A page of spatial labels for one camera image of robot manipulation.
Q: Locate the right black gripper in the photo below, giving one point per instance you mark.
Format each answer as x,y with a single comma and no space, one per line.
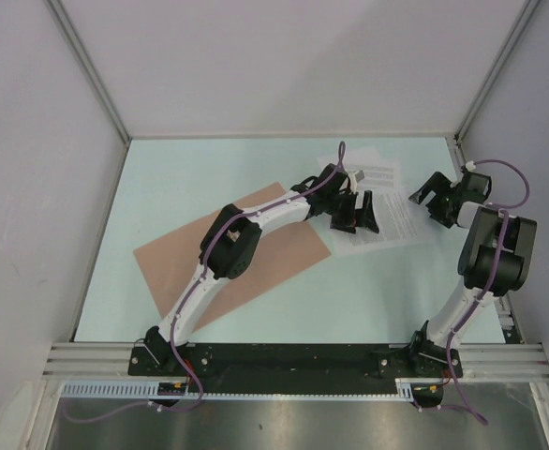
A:
439,184

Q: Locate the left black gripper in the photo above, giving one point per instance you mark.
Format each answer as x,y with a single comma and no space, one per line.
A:
352,217

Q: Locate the printed paper sheet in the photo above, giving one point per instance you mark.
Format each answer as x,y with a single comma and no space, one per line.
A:
400,224
379,175

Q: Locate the printed paper sheet top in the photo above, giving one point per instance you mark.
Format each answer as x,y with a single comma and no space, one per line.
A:
379,175

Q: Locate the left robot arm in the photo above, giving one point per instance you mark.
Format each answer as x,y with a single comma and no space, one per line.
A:
228,248

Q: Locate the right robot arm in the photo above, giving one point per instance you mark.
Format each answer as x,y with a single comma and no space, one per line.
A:
516,260

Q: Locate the printed paper sheet under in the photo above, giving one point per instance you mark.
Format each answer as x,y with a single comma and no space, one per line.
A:
369,155

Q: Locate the aluminium rail right side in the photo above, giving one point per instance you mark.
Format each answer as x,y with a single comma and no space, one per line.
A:
488,223

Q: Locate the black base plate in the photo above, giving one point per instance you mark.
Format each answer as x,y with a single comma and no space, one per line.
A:
310,368

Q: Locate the aluminium frame post right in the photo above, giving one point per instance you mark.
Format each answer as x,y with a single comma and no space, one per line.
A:
518,29

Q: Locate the aluminium frame post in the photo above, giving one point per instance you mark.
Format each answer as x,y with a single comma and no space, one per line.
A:
518,29
87,66

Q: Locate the white cable duct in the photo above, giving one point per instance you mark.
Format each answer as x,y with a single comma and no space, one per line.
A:
398,391

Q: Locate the aluminium frame post left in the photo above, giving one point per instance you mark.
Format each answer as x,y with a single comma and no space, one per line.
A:
87,66

